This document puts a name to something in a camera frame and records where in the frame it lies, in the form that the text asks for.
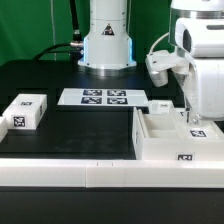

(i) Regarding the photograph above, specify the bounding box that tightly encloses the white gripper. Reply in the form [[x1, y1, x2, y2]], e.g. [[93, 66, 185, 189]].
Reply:
[[174, 58, 224, 126]]

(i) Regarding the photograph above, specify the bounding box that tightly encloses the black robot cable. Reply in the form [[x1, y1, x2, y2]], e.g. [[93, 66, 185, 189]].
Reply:
[[32, 0, 85, 62]]

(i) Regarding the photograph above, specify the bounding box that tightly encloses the white left fence rail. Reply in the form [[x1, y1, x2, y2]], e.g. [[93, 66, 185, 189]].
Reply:
[[0, 117, 8, 143]]

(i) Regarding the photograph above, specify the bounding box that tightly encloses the white front fence rail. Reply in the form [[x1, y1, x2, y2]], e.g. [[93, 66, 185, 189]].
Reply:
[[0, 158, 224, 188]]

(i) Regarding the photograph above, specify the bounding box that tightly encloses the white cabinet body box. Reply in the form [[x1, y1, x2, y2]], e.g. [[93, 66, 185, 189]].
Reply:
[[132, 108, 224, 161]]

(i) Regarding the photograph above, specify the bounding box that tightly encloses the white marker base plate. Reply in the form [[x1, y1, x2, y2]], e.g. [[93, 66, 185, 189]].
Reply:
[[58, 88, 148, 107]]

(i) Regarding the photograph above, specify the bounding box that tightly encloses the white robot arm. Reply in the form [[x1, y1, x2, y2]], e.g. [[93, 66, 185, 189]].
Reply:
[[79, 0, 224, 122]]

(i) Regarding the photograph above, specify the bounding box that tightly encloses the white cabinet door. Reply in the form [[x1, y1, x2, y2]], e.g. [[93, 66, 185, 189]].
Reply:
[[148, 100, 174, 115], [171, 108, 224, 140]]

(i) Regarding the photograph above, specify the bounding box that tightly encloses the white cabinet top block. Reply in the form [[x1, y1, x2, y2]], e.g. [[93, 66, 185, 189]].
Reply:
[[3, 94, 47, 130]]

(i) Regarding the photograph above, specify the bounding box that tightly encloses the thin white hanging cable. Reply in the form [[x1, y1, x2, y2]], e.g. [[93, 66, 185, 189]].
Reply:
[[49, 0, 56, 61]]

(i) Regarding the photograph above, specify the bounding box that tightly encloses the white fence rail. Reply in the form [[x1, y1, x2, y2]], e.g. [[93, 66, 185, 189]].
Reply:
[[0, 158, 224, 188], [0, 117, 8, 143]]

